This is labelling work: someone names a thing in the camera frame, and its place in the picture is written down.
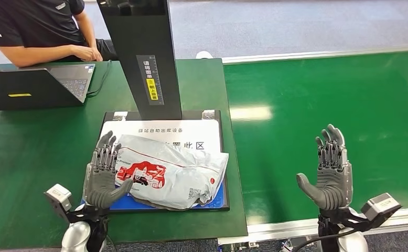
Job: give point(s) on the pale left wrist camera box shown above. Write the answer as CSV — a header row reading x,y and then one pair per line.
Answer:
x,y
58,197

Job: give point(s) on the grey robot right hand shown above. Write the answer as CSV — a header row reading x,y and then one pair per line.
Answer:
x,y
332,184

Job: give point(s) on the silver tape piece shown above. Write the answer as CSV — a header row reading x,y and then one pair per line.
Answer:
x,y
208,114
119,115

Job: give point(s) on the person's right forearm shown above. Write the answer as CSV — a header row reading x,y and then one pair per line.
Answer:
x,y
33,55

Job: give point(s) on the person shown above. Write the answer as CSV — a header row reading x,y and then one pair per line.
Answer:
x,y
30,21

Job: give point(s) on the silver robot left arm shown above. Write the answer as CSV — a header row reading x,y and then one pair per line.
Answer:
x,y
74,236

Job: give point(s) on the dark grey laptop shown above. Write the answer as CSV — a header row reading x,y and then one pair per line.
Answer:
x,y
30,88

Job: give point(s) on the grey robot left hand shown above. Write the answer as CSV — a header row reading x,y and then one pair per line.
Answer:
x,y
99,188

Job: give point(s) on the white blue instruction sign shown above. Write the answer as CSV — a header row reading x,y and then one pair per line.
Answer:
x,y
176,134

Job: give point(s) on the white round object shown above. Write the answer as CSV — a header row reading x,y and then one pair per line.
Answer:
x,y
204,55

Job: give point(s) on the green conveyor belt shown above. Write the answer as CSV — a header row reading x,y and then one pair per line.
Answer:
x,y
350,104

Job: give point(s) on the person's left forearm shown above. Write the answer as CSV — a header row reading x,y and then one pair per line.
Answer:
x,y
86,29

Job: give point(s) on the black scanner column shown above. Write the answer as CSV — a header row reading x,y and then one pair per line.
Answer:
x,y
145,52

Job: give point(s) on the white plastic parcel red print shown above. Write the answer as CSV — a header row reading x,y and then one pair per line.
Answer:
x,y
183,174

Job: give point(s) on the black scanner base plate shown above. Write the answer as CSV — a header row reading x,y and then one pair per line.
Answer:
x,y
225,118

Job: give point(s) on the person's right hand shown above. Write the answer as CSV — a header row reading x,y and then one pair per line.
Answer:
x,y
86,53

